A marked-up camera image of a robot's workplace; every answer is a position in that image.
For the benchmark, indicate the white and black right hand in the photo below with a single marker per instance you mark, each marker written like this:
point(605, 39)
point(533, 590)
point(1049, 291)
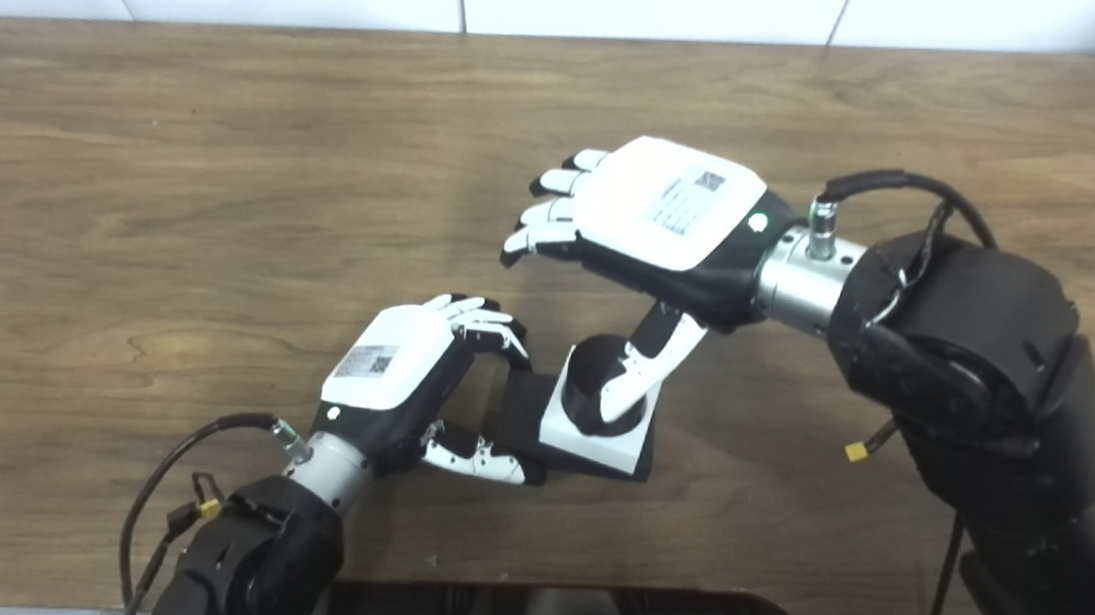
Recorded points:
point(658, 208)

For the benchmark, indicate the white and black left hand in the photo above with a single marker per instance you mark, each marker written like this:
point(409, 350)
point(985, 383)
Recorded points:
point(390, 373)

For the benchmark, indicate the black peg with square base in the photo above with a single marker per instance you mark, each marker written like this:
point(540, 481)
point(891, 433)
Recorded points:
point(586, 377)

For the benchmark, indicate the white square piece with hole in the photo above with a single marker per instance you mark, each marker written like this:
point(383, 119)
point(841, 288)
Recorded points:
point(585, 444)

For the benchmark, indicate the yellow connector on left arm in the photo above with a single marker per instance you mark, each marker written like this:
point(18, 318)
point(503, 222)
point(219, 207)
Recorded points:
point(209, 509)

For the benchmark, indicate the yellow connector on right arm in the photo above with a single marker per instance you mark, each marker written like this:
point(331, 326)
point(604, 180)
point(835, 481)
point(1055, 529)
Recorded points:
point(857, 452)

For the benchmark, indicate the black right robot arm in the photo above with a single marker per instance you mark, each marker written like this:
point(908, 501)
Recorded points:
point(984, 370)

